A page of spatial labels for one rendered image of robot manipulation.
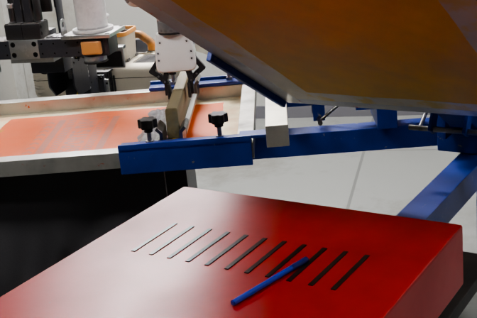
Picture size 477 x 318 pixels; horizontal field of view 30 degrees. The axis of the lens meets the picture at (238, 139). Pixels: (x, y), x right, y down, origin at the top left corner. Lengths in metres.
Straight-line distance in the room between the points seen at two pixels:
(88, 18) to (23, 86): 3.29
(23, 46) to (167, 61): 0.73
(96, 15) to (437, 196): 1.32
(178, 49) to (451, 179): 0.76
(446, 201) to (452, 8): 0.71
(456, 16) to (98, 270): 0.57
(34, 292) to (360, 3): 0.56
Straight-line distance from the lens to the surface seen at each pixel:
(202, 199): 1.37
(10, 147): 2.32
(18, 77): 5.94
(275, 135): 1.94
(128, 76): 3.32
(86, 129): 2.38
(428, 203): 1.77
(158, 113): 2.41
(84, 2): 2.73
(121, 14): 5.83
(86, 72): 3.15
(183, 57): 2.23
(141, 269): 1.17
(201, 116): 2.37
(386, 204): 4.23
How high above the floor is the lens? 1.60
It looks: 17 degrees down
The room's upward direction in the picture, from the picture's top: 5 degrees counter-clockwise
